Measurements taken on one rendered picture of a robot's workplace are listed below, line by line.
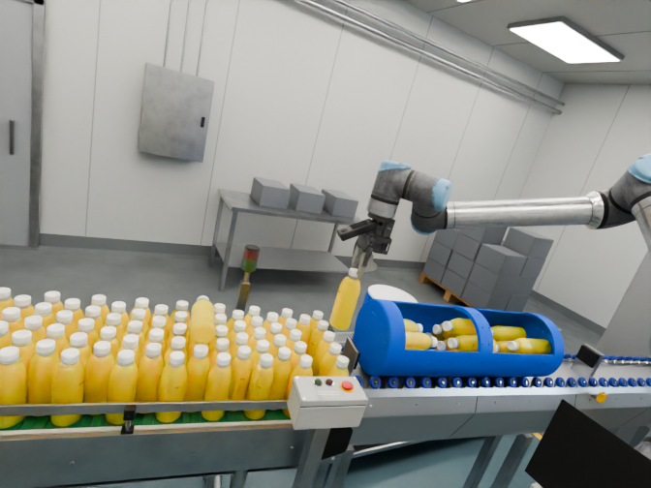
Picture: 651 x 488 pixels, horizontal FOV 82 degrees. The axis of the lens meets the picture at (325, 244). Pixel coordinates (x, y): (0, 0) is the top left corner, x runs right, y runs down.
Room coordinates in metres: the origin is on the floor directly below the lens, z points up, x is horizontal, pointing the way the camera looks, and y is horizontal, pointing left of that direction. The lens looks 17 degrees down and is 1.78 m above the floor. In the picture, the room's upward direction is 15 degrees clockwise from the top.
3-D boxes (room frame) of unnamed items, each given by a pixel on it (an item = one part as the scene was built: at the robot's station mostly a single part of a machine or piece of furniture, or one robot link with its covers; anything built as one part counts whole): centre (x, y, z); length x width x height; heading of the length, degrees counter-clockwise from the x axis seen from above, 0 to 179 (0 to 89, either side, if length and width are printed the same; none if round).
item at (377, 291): (1.87, -0.42, 1.03); 0.28 x 0.28 x 0.01
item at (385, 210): (1.15, -0.14, 1.60); 0.10 x 0.09 x 0.05; 22
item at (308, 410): (0.91, -0.12, 1.05); 0.20 x 0.10 x 0.10; 112
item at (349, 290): (1.14, -0.11, 1.27); 0.07 x 0.07 x 0.19
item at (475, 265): (5.03, -2.15, 0.59); 1.20 x 0.80 x 1.19; 30
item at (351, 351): (1.25, -0.20, 0.99); 0.10 x 0.02 x 0.12; 22
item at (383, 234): (1.15, -0.15, 1.52); 0.09 x 0.08 x 0.12; 112
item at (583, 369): (1.75, -1.44, 1.00); 0.10 x 0.04 x 0.15; 22
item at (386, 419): (1.65, -1.18, 0.79); 2.17 x 0.29 x 0.34; 112
